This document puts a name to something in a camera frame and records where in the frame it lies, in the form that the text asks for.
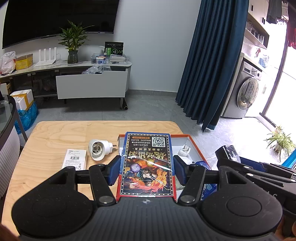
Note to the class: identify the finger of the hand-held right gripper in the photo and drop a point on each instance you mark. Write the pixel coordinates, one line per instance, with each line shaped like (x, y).
(227, 154)
(252, 163)

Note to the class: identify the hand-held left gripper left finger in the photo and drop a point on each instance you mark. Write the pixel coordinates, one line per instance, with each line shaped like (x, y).
(114, 169)

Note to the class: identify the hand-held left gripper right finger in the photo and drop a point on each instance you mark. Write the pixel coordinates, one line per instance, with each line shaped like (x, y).
(180, 169)

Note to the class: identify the orange-rimmed white tray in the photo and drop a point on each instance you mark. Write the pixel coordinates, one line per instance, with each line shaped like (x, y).
(180, 141)

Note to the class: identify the colourful card box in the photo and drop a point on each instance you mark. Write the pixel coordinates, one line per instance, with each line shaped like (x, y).
(145, 162)

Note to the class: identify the blue rectangular box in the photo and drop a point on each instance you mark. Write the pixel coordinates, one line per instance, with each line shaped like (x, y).
(209, 188)

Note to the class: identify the person's right hand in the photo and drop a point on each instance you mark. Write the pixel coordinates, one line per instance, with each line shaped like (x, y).
(289, 231)

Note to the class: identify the small white plug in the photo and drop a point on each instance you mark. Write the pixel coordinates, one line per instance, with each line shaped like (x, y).
(186, 153)

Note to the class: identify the round white plug adapter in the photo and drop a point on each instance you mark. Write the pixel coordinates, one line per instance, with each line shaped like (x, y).
(98, 149)

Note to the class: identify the potted spider plant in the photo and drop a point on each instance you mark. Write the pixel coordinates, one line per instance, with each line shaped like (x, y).
(281, 141)

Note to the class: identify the teal object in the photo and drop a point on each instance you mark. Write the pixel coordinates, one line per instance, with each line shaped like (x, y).
(289, 161)

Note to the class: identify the white flat box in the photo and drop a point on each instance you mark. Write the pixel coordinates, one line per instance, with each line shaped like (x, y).
(75, 158)

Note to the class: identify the silver washing machine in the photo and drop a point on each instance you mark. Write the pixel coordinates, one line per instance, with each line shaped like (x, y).
(247, 92)

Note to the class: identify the white tv stand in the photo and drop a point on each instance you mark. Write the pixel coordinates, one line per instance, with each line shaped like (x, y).
(92, 85)

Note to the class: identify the dark blue curtain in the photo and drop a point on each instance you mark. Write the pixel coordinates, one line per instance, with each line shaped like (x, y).
(208, 58)

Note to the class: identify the blue cloth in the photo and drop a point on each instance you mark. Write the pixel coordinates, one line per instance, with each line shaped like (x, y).
(264, 61)

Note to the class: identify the crumpled clear plastic bag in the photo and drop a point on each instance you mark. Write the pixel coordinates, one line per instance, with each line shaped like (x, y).
(97, 69)

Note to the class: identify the blue plastic bag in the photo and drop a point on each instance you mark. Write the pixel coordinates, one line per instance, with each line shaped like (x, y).
(26, 118)

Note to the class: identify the round glass-top table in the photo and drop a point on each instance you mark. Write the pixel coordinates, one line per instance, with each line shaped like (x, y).
(9, 148)

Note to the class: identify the stack of books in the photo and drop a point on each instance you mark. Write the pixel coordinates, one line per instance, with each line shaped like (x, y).
(119, 59)

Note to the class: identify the clear plastic container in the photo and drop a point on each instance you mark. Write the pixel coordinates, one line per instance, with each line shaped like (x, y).
(100, 59)

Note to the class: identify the green and black box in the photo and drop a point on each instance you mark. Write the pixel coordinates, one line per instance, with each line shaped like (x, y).
(113, 48)

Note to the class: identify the white router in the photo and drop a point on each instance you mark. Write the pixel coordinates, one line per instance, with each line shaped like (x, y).
(47, 59)

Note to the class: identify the row of clear glasses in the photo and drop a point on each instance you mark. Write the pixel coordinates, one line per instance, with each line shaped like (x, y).
(251, 26)

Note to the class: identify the potted plant in glass vase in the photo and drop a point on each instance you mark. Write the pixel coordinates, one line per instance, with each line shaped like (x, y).
(74, 37)

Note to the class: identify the red hanging garment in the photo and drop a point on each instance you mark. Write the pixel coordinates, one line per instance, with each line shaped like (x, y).
(291, 30)

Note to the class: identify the dark hanging garment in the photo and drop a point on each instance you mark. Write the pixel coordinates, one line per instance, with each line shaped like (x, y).
(275, 11)

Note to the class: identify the white plastic bag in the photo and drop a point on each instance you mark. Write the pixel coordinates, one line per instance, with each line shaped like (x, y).
(8, 62)

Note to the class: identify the black television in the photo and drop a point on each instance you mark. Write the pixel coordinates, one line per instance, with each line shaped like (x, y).
(57, 18)

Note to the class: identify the white wall shelf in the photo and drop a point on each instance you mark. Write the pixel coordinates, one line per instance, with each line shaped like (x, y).
(254, 38)

